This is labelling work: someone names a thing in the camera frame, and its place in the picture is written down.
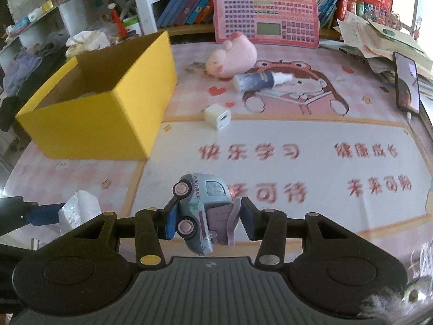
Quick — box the row of blue books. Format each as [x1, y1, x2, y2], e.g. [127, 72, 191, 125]
[156, 0, 217, 28]

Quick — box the red book box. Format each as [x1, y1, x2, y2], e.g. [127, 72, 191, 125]
[338, 0, 395, 24]

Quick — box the grey toy truck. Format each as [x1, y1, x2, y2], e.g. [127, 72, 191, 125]
[172, 173, 242, 256]

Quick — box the stack of papers and books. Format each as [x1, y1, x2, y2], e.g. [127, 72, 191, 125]
[336, 10, 433, 95]

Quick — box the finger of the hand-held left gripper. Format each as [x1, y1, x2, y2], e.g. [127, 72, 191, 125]
[0, 196, 65, 236]

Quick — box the white shelf unit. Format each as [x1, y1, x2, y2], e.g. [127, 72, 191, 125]
[0, 0, 420, 41]

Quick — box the grey furry cuff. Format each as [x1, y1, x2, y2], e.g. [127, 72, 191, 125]
[360, 244, 433, 325]

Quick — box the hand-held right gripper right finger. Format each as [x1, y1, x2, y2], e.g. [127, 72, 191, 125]
[240, 198, 357, 267]

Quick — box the row of thin leaning books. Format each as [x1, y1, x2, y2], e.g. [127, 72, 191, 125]
[316, 0, 346, 29]

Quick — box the pile of clothes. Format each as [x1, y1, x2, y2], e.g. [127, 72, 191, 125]
[0, 32, 73, 132]

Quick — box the small white cube charger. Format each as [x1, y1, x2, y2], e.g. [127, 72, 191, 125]
[203, 104, 232, 131]

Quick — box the pink learning tablet toy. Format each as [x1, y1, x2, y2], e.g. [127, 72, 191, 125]
[212, 0, 320, 48]

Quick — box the black smartphone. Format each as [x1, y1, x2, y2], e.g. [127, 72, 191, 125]
[393, 51, 421, 114]

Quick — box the blue spray bottle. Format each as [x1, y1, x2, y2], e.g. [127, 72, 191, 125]
[233, 71, 294, 93]

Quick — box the pink plush pig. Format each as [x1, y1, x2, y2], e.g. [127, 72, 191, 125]
[206, 32, 258, 77]

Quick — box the white tissue pack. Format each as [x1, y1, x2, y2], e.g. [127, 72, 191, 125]
[58, 190, 103, 236]

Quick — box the yellow cardboard box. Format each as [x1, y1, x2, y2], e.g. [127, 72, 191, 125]
[15, 30, 178, 161]

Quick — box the white crumpled bag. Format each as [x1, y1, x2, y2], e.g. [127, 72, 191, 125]
[65, 30, 112, 58]

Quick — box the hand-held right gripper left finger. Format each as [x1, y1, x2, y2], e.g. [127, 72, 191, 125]
[69, 203, 180, 267]

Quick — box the white tub with green label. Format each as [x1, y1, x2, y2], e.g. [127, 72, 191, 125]
[122, 15, 142, 38]

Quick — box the pink printed tablecloth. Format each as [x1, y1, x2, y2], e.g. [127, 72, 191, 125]
[3, 39, 433, 268]

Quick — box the red bottle with white cap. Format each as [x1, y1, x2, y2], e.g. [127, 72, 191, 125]
[107, 3, 128, 39]

